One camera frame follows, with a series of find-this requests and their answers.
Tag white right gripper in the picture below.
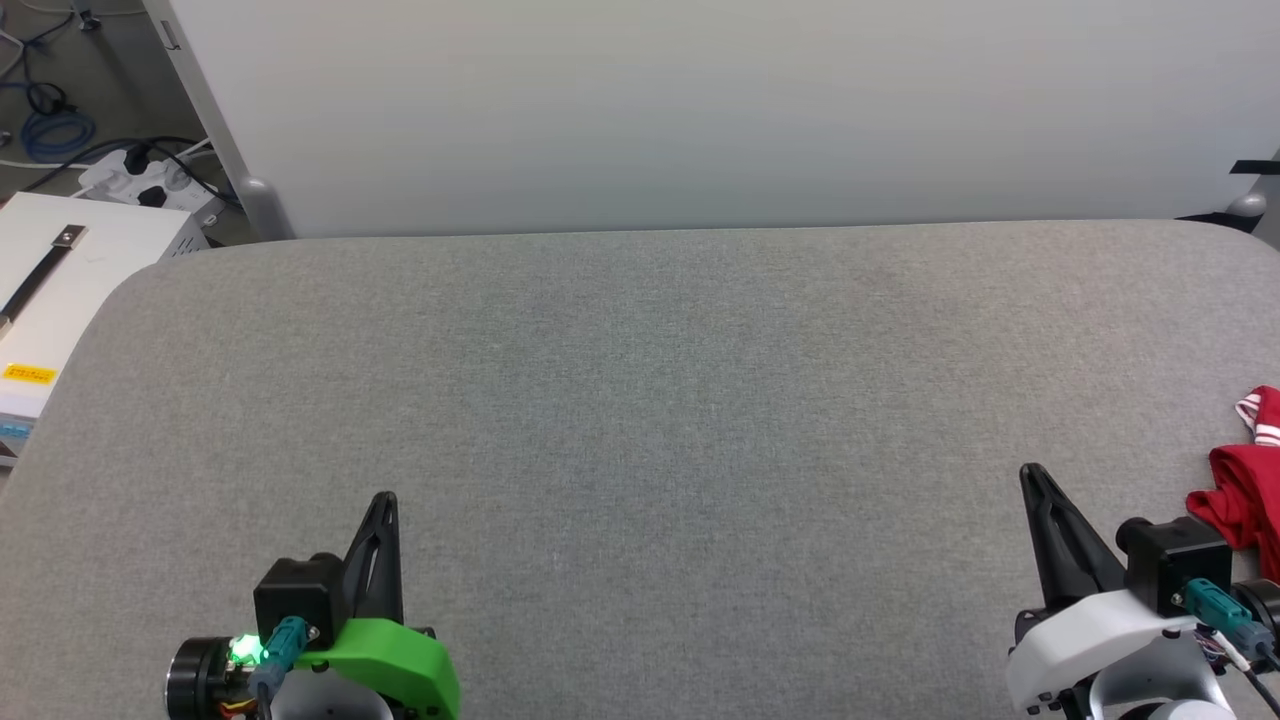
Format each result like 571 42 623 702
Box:
1004 463 1203 715

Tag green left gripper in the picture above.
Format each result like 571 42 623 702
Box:
298 491 462 720

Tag red and white basketball jersey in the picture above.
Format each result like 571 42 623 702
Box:
1186 385 1280 583

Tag white power strip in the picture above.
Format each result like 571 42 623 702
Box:
77 147 224 214

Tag white partition panel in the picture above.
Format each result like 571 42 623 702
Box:
143 0 1280 242

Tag black cable with teal connector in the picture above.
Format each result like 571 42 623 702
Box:
1178 579 1280 673
248 616 313 706

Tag white box with black handle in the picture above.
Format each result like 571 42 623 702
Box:
0 191 218 467

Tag black power cable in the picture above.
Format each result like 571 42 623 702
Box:
18 135 243 213

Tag blue coiled cable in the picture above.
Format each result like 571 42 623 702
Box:
20 104 99 165

